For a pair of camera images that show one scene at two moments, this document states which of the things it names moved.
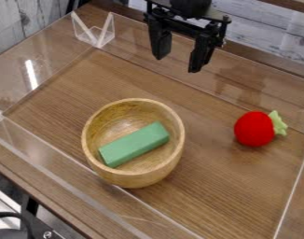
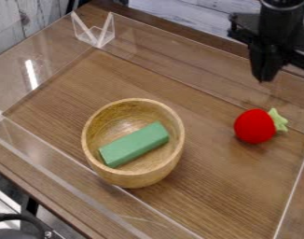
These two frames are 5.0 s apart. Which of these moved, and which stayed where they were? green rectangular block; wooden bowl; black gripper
Moved: black gripper
Stayed: green rectangular block; wooden bowl
